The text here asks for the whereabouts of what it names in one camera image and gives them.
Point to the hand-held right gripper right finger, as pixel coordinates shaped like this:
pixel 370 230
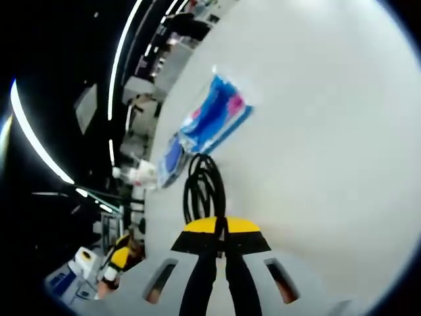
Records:
pixel 243 263

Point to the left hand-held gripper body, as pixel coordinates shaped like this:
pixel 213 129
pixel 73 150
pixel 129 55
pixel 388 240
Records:
pixel 84 261

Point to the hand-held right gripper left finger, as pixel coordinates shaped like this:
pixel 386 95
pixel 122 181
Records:
pixel 197 263

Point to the clear plastic bottle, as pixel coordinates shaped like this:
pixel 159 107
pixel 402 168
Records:
pixel 144 172

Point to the clear packet with blue pad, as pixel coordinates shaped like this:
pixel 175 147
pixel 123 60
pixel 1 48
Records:
pixel 171 161

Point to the blue pink printed packet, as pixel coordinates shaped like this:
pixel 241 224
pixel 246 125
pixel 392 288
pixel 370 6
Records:
pixel 217 115

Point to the person's left hand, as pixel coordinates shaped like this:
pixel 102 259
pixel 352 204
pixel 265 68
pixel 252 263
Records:
pixel 107 286

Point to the ceiling light strip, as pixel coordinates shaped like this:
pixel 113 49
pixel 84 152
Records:
pixel 33 138
pixel 120 56

